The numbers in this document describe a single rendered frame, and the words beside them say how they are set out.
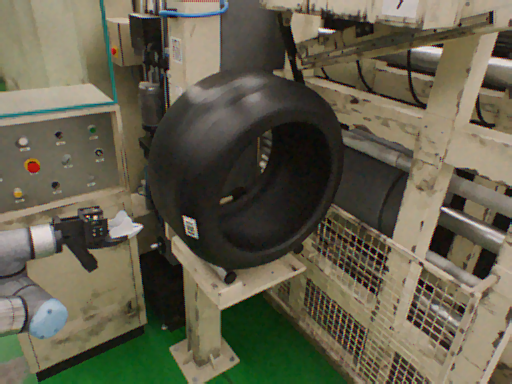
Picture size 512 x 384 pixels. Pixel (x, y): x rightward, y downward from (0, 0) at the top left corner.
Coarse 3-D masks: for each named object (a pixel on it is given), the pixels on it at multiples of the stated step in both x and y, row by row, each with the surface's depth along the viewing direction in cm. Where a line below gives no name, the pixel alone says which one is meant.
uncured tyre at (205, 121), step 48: (192, 96) 105; (240, 96) 96; (288, 96) 100; (192, 144) 95; (240, 144) 95; (288, 144) 144; (336, 144) 117; (192, 192) 96; (288, 192) 146; (336, 192) 128; (192, 240) 104; (240, 240) 136; (288, 240) 124
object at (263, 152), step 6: (270, 132) 163; (264, 138) 168; (270, 138) 162; (258, 144) 170; (264, 144) 171; (270, 144) 165; (258, 150) 171; (264, 150) 168; (270, 150) 165; (258, 156) 172; (264, 156) 171; (258, 162) 174; (264, 162) 172; (258, 168) 175; (258, 174) 177
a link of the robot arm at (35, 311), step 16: (32, 288) 84; (0, 304) 74; (16, 304) 76; (32, 304) 79; (48, 304) 80; (0, 320) 73; (16, 320) 75; (32, 320) 78; (48, 320) 79; (64, 320) 82; (0, 336) 75; (48, 336) 80
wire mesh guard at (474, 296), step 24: (384, 240) 126; (456, 288) 109; (288, 312) 187; (312, 312) 171; (336, 312) 158; (360, 312) 146; (408, 312) 127; (312, 336) 175; (336, 336) 162; (456, 336) 113; (336, 360) 164; (408, 360) 132
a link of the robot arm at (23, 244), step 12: (24, 228) 87; (0, 240) 83; (12, 240) 84; (24, 240) 85; (0, 252) 82; (12, 252) 83; (24, 252) 85; (0, 264) 83; (12, 264) 84; (24, 264) 88
